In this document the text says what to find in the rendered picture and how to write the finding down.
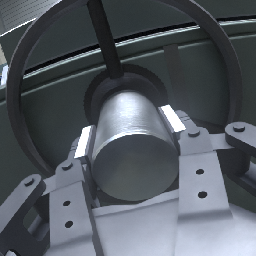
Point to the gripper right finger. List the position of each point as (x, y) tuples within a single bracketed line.
[(202, 160)]

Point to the dark grey handwheel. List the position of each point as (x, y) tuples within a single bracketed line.
[(14, 100)]

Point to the grey roller shutter door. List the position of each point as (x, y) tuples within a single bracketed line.
[(14, 12)]

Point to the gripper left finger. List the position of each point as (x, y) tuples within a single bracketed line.
[(66, 190)]

